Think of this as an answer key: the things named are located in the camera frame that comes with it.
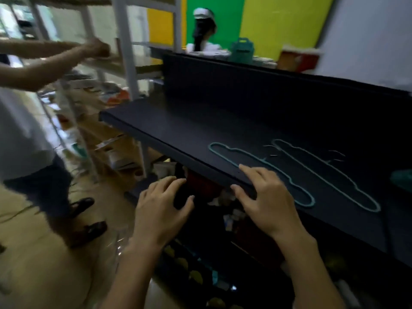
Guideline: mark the white metal shelf rack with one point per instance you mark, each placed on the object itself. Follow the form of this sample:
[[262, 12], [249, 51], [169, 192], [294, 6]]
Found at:
[[124, 45]]

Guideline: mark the row of white small boxes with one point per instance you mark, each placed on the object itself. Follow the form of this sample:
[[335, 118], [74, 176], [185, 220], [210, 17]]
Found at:
[[264, 62]]

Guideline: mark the black back panel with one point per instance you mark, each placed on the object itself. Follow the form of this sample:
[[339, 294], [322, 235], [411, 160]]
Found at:
[[257, 93]]

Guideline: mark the red tissue pack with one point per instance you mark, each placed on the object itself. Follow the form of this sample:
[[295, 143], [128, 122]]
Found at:
[[296, 61]]

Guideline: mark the person's left forearm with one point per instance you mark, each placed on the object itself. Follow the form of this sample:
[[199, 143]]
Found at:
[[132, 279]]

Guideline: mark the orange wall panel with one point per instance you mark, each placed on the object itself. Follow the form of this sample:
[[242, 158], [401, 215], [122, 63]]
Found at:
[[161, 25]]

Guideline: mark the green wall panel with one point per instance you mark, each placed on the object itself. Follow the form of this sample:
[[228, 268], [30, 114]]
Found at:
[[225, 16]]

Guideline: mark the person's left hand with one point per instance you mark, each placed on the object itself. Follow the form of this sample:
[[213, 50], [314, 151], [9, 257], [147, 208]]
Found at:
[[157, 218]]

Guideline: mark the yellow wall panel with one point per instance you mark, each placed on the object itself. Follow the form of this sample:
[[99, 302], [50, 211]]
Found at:
[[283, 22]]

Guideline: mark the black table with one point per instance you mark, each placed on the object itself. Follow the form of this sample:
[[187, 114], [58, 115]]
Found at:
[[180, 125]]

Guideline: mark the orange plastic bag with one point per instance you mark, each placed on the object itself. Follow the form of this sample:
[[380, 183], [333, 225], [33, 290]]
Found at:
[[117, 99]]

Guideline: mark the person's right forearm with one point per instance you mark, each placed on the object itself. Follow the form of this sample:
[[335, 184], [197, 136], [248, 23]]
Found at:
[[309, 276]]

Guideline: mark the person's right hand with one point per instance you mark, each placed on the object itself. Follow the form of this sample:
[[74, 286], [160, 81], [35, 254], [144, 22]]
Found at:
[[273, 209]]

